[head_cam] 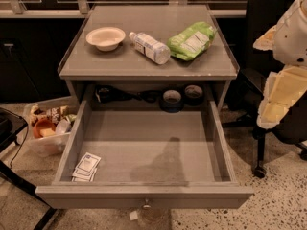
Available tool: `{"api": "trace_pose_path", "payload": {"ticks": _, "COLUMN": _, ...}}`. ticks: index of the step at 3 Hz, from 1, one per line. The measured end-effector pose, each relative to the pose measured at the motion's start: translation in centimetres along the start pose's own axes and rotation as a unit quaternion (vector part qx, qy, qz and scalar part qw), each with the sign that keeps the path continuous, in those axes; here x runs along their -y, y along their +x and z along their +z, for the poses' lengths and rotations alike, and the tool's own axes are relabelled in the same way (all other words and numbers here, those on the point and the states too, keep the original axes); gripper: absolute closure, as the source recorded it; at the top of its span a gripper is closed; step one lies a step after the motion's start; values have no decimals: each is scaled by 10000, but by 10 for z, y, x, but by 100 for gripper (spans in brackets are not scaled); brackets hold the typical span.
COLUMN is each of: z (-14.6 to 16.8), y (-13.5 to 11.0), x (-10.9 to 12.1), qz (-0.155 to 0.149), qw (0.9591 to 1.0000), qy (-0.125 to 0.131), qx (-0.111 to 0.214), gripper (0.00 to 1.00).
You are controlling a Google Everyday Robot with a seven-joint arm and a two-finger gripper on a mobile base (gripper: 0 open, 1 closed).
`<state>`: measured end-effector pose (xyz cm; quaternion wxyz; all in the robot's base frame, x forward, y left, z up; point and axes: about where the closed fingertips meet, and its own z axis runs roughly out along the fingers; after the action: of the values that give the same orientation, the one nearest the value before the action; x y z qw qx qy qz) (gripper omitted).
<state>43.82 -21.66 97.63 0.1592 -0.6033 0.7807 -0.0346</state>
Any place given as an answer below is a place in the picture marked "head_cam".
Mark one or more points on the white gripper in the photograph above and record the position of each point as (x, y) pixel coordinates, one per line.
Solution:
(292, 43)

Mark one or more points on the white paper packets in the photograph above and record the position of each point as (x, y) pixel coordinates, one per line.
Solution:
(86, 168)

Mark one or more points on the open grey top drawer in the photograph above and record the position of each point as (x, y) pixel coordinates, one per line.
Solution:
(176, 160)

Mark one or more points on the white paper bowl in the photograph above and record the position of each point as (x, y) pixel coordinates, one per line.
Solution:
(106, 38)

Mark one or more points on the blue tape roll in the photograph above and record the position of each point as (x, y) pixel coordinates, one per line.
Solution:
(171, 101)

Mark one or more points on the grey cabinet with counter top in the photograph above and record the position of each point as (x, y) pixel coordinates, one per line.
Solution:
(124, 64)

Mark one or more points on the black office chair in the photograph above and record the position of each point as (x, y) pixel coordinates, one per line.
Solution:
(246, 92)

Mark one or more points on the clear plastic water bottle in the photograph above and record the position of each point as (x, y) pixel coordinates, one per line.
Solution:
(155, 50)

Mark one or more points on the black tape roll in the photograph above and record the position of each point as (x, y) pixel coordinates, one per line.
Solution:
(193, 94)

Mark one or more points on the green rice chip bag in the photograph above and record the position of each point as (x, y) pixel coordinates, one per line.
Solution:
(192, 41)

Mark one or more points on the clear plastic storage bin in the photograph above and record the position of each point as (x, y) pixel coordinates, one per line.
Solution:
(62, 113)

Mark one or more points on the white key tag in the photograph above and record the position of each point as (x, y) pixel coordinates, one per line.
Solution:
(133, 215)

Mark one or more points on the orange bowl in bin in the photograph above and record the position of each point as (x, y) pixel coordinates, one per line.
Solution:
(44, 128)

